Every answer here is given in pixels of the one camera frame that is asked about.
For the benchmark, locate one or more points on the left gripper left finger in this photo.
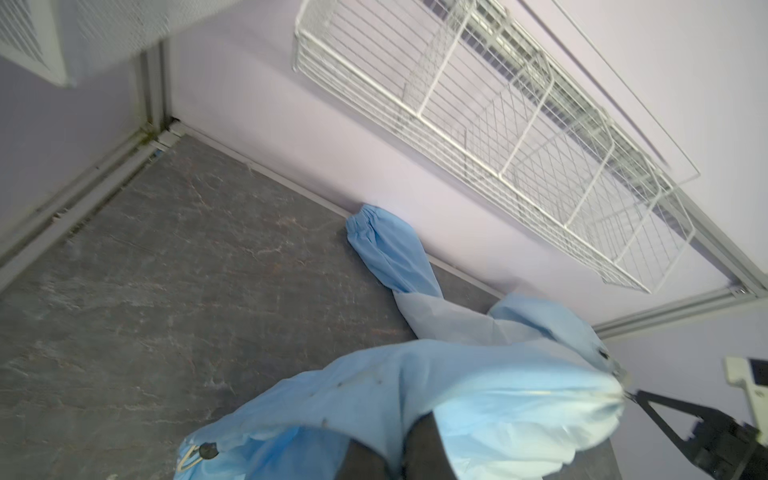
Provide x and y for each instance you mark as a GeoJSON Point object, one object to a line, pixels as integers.
{"type": "Point", "coordinates": [362, 463]}

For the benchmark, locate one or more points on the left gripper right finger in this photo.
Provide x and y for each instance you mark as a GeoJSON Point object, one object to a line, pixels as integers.
{"type": "Point", "coordinates": [424, 456]}

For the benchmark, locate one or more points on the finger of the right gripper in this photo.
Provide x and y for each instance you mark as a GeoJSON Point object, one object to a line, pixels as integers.
{"type": "Point", "coordinates": [689, 426]}

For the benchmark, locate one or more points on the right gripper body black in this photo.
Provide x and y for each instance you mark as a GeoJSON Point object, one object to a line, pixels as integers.
{"type": "Point", "coordinates": [725, 449]}

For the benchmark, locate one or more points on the light blue zip jacket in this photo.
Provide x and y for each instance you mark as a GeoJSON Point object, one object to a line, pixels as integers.
{"type": "Point", "coordinates": [515, 392]}

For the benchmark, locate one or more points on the small white mesh basket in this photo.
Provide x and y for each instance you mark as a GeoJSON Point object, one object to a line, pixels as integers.
{"type": "Point", "coordinates": [65, 42]}

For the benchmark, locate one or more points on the long white wire basket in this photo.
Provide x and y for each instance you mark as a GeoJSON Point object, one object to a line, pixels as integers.
{"type": "Point", "coordinates": [464, 85]}

